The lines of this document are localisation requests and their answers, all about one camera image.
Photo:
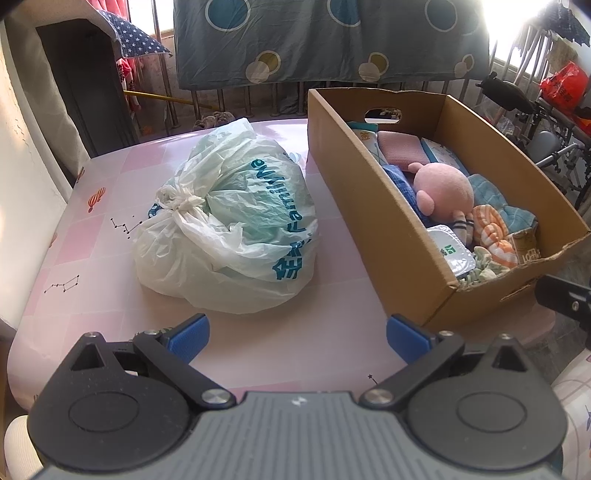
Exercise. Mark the beige curtain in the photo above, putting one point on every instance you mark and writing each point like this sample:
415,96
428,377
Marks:
51,106

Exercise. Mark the metal balcony railing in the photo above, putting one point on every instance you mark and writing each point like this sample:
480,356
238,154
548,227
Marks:
250,99

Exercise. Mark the red hanging garment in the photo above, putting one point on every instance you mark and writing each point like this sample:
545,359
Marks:
124,69

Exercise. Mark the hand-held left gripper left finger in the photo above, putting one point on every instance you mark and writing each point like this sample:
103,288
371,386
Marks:
189,339

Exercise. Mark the black bicycle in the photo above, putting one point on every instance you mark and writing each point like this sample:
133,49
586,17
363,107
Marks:
505,90

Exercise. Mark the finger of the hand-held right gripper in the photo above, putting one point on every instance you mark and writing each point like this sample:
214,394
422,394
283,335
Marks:
568,297

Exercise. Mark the brown drink carton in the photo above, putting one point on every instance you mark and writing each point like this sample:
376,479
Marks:
526,249

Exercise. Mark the white plastic cup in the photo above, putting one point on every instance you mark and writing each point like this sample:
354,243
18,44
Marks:
450,254

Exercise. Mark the white printed tissue packet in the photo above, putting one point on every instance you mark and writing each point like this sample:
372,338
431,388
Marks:
367,141

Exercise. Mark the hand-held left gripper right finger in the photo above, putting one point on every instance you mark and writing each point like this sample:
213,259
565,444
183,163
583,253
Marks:
406,339

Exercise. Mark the pink mesh sponge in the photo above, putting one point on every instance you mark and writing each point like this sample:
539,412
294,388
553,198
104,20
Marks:
399,147

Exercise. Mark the grey-blue crumpled cloth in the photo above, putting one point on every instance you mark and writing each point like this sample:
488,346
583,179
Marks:
288,104

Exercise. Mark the white and green plastic bag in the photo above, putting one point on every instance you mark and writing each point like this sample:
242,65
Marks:
231,221

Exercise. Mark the light blue cloth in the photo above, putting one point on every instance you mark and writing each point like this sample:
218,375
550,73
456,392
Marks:
491,194

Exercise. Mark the yellow pole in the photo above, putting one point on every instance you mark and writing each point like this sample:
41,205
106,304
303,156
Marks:
157,97

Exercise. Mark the folding drying rack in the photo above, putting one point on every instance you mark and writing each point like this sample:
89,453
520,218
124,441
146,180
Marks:
531,50

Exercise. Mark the blue star print cloth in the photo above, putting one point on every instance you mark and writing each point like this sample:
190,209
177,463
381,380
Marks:
134,39

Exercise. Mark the blue checked cloth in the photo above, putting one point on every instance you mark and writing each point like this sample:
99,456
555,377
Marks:
397,182

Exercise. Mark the grey-blue circle print bed sheet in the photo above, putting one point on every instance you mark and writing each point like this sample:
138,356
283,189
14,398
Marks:
314,41

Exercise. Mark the green and white scrunchie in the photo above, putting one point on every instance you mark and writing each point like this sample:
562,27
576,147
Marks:
485,272

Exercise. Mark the pink checked table cover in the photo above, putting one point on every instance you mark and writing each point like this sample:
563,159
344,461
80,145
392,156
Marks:
92,277

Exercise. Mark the white sneaker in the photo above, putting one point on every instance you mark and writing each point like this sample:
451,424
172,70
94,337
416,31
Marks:
205,122
224,116

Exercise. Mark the pink plush toy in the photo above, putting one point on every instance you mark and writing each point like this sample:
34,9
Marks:
443,187

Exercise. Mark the orange striped sock pair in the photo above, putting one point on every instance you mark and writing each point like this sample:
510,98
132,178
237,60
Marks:
491,230

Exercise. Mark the dark sliding door frame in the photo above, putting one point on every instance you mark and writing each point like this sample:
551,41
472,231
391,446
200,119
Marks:
92,92

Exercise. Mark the red plastic bag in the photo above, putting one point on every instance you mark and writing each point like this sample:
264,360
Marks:
565,87

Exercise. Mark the cardboard box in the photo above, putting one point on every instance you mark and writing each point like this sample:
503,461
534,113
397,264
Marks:
369,221

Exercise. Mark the floral print cloth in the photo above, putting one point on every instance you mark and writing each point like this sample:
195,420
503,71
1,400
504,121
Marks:
575,406

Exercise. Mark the dark hanging clothes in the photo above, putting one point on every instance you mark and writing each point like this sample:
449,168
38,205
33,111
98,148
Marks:
565,21

